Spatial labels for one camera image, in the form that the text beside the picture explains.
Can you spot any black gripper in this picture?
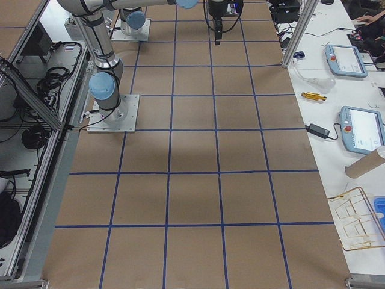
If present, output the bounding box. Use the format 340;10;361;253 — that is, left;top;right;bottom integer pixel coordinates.
208;0;244;46

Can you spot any brass cylindrical fitting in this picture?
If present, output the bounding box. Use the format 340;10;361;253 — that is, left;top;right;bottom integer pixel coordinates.
301;92;327;101

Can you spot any white light bulb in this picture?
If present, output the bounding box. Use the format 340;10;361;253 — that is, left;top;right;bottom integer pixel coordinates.
291;58;336;93

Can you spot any far teach pendant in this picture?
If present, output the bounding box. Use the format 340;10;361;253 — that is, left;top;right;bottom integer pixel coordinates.
324;45;368;78

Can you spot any teach pendant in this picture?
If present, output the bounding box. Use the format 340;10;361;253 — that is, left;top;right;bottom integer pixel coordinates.
324;45;368;78
339;106;384;155

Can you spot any black power adapter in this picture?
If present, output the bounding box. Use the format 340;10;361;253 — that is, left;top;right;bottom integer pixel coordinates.
305;123;330;139

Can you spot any near teach pendant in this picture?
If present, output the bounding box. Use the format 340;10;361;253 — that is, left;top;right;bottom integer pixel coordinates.
339;106;384;155

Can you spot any cardboard tube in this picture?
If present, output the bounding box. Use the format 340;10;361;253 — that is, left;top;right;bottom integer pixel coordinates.
345;146;384;179

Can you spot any blue plastic box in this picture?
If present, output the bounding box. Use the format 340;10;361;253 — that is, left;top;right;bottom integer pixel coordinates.
374;197;385;232

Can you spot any aluminium frame post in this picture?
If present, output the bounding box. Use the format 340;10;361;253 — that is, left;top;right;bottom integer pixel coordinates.
282;0;318;68

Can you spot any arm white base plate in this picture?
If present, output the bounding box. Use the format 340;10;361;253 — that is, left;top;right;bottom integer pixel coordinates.
86;95;140;133
111;18;151;42

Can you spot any gold wire rack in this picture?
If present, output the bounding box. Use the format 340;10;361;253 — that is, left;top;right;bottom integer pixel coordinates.
327;187;384;252

